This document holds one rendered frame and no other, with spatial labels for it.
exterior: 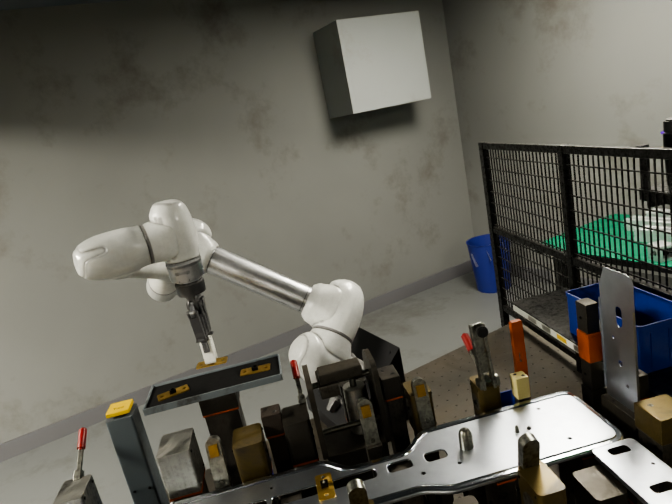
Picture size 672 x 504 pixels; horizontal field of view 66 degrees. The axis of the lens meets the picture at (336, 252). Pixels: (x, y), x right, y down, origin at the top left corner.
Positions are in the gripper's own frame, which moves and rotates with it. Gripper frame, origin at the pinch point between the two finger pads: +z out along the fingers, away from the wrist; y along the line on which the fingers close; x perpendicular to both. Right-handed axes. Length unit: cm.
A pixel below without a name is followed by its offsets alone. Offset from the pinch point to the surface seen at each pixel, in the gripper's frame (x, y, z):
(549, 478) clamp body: 69, 50, 21
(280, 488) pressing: 14.9, 29.3, 25.4
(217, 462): 0.4, 21.5, 20.3
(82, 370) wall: -149, -222, 85
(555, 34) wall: 242, -270, -79
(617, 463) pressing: 86, 45, 25
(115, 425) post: -27.3, 6.3, 12.9
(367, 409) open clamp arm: 38.5, 18.3, 17.1
